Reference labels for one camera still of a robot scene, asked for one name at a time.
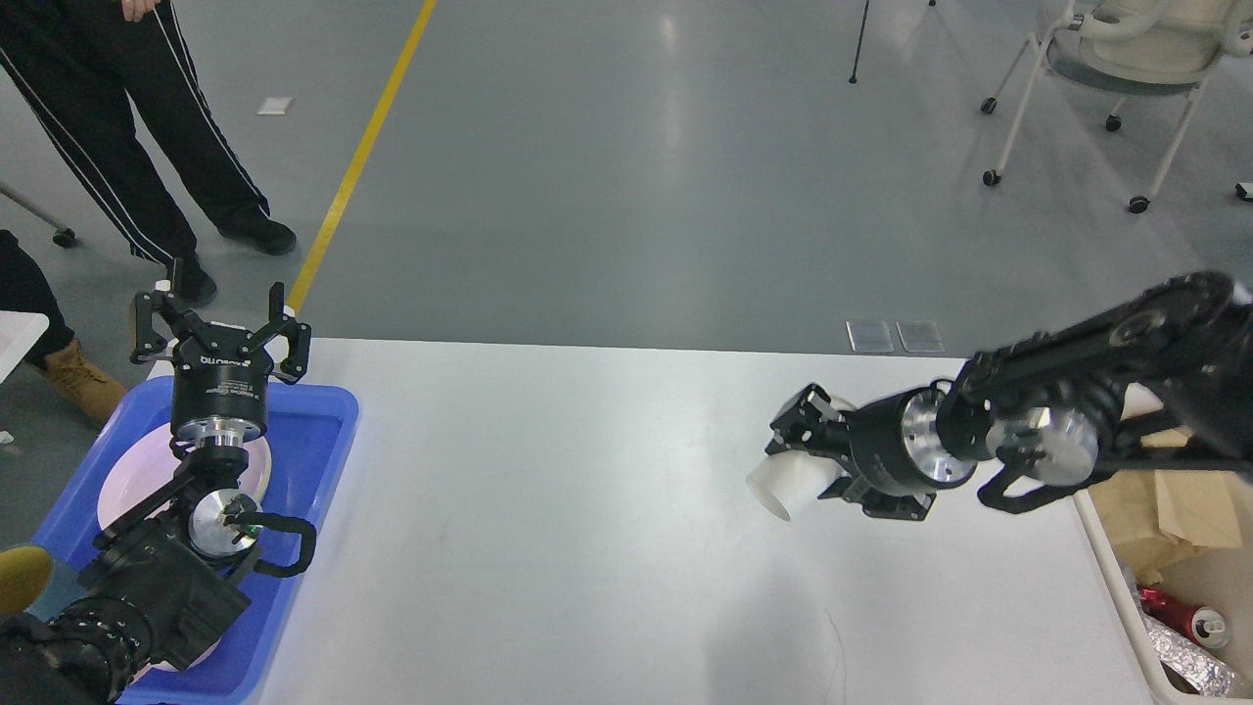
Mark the metal floor plate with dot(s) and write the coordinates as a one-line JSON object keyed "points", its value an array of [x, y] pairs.
{"points": [[870, 337], [923, 337]]}

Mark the teal mug yellow inside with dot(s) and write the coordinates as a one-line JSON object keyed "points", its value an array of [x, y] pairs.
{"points": [[26, 576]]}

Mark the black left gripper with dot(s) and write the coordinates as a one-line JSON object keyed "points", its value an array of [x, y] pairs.
{"points": [[220, 386]]}

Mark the metal floor plate left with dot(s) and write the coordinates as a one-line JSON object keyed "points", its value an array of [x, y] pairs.
{"points": [[870, 337]]}

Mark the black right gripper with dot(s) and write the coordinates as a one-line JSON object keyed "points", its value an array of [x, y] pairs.
{"points": [[894, 444]]}

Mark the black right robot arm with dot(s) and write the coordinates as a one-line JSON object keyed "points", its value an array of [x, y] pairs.
{"points": [[1159, 383]]}

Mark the white paper cup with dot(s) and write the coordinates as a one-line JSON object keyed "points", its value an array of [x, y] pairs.
{"points": [[791, 481]]}

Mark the brown boot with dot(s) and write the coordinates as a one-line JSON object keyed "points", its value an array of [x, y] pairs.
{"points": [[57, 354]]}

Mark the red foil wrapper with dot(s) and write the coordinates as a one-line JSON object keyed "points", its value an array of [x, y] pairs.
{"points": [[1202, 624]]}

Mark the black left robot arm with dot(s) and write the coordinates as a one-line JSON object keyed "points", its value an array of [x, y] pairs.
{"points": [[164, 586]]}

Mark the aluminium foil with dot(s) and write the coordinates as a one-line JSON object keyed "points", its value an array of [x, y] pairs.
{"points": [[1190, 668]]}

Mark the person in striped track pants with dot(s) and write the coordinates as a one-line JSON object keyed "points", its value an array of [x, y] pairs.
{"points": [[91, 71]]}

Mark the white chair base left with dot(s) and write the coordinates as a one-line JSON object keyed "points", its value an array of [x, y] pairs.
{"points": [[63, 236]]}

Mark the black tripod leg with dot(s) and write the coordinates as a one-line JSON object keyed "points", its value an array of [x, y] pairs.
{"points": [[857, 60]]}

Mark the beige plastic bin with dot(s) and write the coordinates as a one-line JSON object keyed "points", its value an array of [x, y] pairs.
{"points": [[1216, 571]]}

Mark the white side table left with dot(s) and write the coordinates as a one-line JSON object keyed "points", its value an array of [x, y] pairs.
{"points": [[19, 332]]}

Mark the metal floor plate right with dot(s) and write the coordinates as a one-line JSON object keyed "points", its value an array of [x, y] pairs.
{"points": [[923, 337]]}

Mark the pink plate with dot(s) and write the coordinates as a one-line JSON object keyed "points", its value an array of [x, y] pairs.
{"points": [[150, 463]]}

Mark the white office chair right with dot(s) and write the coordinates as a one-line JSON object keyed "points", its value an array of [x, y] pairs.
{"points": [[1133, 49]]}

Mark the brown paper bag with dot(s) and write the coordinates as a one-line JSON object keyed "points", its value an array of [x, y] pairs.
{"points": [[1155, 519]]}

